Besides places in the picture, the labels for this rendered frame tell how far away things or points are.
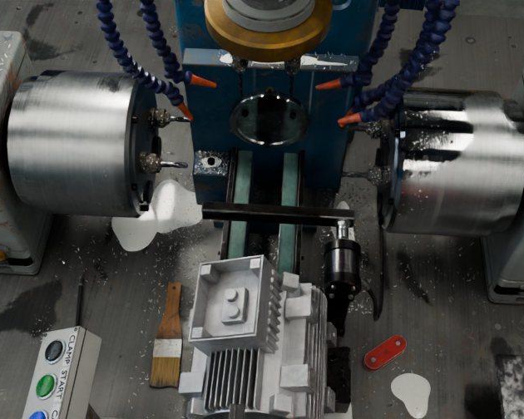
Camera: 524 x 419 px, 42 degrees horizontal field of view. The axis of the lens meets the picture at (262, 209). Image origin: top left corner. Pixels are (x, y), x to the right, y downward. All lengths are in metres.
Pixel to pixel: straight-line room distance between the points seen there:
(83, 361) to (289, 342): 0.29
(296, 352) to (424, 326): 0.42
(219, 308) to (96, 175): 0.30
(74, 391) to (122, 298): 0.38
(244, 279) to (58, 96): 0.43
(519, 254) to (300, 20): 0.56
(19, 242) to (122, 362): 0.29
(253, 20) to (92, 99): 0.32
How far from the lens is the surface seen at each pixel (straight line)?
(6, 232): 1.27
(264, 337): 0.91
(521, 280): 1.30
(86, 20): 1.82
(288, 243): 1.21
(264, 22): 0.93
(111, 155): 1.08
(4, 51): 1.24
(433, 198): 1.09
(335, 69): 1.16
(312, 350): 0.96
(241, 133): 1.28
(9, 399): 1.30
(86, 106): 1.11
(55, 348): 1.00
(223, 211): 1.12
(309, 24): 0.95
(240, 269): 0.97
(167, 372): 1.24
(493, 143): 1.10
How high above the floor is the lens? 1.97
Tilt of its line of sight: 57 degrees down
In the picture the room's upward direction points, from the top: straight up
